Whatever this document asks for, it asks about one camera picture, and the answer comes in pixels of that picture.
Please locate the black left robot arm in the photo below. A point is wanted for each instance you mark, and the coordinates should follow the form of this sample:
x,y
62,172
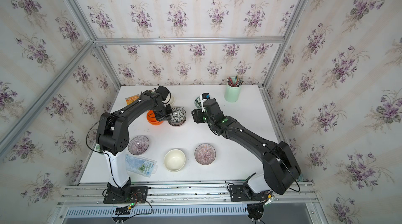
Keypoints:
x,y
113,130

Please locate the large cream bowl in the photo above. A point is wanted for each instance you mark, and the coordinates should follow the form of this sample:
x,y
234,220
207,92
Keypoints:
x,y
174,160

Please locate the small cream bowl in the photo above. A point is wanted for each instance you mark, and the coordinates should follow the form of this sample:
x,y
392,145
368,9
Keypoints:
x,y
171,101

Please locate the pale green pen cup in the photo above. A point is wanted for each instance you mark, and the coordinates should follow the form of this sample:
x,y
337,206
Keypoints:
x,y
233,88

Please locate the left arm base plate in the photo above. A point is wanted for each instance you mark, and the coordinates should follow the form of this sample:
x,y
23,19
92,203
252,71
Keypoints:
x,y
125,195

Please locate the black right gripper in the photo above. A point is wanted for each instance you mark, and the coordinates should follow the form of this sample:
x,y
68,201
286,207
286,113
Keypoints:
x,y
196,115

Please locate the dark patterned bowl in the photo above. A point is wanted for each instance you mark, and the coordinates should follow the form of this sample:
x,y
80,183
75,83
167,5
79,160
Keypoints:
x,y
178,116

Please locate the green leaf bowl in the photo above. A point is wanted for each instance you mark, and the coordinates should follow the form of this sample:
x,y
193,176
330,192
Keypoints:
x,y
199,102

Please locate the clear plastic packet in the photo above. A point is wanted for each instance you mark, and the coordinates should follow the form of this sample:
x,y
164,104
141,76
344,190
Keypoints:
x,y
140,166

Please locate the purple glass bowl left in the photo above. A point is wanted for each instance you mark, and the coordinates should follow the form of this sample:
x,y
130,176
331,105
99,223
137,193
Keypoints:
x,y
138,145

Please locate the purple glass bowl right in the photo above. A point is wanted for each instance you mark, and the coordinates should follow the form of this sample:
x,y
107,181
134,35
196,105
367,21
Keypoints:
x,y
205,154

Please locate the orange illustrated booklet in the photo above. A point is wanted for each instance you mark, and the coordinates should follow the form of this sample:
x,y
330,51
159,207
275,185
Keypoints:
x,y
132,99

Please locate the orange bowl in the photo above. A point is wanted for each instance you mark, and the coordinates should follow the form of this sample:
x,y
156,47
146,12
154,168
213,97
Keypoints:
x,y
151,118

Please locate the aluminium rail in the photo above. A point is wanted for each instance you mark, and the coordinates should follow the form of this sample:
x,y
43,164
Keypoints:
x,y
179,193

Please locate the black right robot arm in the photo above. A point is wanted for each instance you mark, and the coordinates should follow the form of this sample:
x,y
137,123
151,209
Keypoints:
x,y
280,168

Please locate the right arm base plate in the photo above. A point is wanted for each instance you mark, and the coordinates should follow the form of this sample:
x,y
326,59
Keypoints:
x,y
241,192

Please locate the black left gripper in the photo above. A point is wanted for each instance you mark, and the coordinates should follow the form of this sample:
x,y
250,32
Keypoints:
x,y
159,116

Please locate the purple glass bowl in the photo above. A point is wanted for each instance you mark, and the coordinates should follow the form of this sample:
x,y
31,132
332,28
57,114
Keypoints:
x,y
138,145
205,154

